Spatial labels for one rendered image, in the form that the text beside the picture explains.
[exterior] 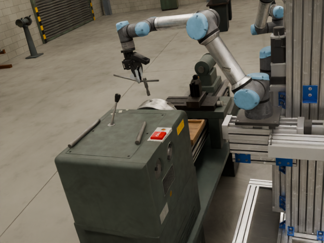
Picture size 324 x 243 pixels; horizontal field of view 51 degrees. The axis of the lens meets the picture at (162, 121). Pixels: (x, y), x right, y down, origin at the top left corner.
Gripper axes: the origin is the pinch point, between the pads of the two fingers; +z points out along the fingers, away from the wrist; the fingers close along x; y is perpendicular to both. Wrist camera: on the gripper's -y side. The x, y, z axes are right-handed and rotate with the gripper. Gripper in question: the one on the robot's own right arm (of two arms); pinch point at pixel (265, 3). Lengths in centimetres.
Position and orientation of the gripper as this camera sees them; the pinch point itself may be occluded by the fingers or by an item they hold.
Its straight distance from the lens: 286.7
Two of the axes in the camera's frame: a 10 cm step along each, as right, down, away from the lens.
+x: 9.6, -2.5, -1.3
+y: 2.8, 8.7, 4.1
